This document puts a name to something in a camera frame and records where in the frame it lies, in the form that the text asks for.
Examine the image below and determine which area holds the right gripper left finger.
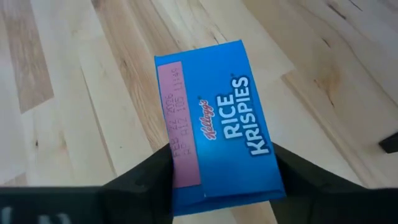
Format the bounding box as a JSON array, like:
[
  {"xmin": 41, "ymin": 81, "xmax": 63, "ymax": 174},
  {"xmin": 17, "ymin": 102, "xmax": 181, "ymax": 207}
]
[{"xmin": 101, "ymin": 144, "xmax": 175, "ymax": 224}]

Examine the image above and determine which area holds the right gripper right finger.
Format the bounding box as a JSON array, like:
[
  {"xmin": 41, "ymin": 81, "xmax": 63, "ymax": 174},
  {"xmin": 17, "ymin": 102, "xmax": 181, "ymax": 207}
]
[{"xmin": 269, "ymin": 142, "xmax": 398, "ymax": 224}]

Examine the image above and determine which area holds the blue Rice Krispies cereal box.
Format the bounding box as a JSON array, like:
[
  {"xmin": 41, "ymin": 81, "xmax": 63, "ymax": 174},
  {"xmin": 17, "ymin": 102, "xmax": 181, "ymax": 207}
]
[{"xmin": 154, "ymin": 39, "xmax": 287, "ymax": 217}]

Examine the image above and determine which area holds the wooden shelf black metal frame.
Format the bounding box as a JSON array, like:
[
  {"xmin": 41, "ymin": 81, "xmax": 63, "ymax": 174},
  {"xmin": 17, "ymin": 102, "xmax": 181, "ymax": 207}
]
[{"xmin": 378, "ymin": 132, "xmax": 398, "ymax": 154}]

